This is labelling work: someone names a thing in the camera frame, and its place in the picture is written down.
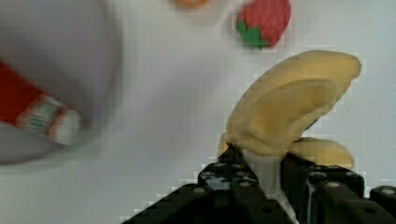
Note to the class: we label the plush orange slice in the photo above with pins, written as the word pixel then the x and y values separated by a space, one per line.
pixel 191 4

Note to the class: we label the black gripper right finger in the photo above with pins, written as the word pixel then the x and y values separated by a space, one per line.
pixel 331 194

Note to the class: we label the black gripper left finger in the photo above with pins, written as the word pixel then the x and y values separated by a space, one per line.
pixel 226 192

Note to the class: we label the red plush ketchup bottle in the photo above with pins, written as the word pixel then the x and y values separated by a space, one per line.
pixel 25 106

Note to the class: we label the grey round plate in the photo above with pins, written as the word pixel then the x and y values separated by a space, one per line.
pixel 68 48

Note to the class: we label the light red plush strawberry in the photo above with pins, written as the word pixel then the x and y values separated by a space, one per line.
pixel 261 23

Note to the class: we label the yellow plush banana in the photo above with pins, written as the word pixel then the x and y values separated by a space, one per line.
pixel 271 116

